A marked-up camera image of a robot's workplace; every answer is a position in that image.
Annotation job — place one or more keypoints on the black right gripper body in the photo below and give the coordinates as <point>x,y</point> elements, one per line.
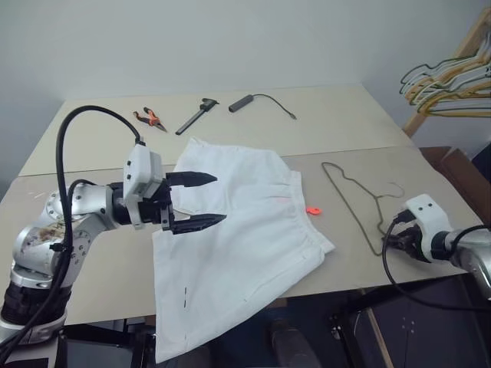
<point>408,241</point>

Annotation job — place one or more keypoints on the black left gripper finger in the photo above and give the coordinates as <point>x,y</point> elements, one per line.
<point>192,179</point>
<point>195,224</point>

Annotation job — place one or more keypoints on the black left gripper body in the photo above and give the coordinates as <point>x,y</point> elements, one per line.
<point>151,212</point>

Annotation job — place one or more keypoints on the white shorts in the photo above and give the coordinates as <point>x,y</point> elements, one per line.
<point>238,237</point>

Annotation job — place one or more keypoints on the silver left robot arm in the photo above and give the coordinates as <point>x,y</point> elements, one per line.
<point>34,245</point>

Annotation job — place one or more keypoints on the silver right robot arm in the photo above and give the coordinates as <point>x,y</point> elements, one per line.
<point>472,253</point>

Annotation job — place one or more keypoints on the black caliper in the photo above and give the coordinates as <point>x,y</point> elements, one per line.
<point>192,120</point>

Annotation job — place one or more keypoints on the orange and black pliers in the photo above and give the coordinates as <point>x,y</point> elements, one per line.
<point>151,119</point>

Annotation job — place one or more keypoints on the small orange tag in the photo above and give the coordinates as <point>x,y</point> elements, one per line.
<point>312,210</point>

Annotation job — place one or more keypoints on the wooden slat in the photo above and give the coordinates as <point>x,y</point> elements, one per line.
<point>377,337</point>

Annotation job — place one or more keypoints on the black metal stand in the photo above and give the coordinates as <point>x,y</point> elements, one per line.
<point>441,337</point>

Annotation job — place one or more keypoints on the wooden clothes rack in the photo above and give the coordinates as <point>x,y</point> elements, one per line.
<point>416,120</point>

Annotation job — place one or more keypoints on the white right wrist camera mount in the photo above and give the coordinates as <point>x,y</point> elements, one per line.
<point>426,211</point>

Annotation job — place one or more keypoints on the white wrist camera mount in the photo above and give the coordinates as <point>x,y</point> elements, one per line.
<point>140,168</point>
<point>426,211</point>

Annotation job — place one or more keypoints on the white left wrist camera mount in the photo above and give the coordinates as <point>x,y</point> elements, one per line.
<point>140,168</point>

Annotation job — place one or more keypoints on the black table frame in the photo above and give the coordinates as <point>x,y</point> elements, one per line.
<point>115,345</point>

